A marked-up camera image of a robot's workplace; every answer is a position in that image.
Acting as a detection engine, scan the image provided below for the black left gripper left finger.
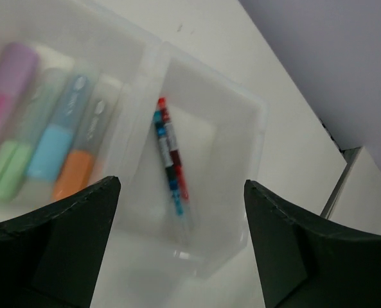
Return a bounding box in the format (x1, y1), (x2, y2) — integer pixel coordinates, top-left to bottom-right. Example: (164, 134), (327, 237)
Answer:
(0, 176), (121, 307)

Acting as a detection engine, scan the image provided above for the blue highlighter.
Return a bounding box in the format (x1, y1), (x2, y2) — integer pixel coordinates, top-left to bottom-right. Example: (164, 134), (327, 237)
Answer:
(26, 73), (98, 182)

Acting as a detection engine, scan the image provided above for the clear plastic organizer tray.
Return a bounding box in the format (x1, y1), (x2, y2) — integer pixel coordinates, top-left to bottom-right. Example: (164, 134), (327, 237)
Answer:
(0, 1), (267, 278)

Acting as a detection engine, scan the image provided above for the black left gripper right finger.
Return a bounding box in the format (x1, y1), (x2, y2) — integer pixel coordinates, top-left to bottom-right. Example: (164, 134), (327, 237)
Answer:
(244, 180), (381, 307)

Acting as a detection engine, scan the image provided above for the purple highlighter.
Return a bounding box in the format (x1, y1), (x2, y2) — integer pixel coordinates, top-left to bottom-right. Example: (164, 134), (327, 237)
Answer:
(0, 42), (39, 134)

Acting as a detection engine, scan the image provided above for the orange highlighter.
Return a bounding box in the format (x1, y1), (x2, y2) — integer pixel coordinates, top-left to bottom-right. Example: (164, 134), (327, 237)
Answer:
(51, 74), (122, 201)

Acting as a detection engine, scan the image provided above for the green highlighter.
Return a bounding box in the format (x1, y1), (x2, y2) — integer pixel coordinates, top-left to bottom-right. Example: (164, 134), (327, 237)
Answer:
(0, 67), (69, 200)

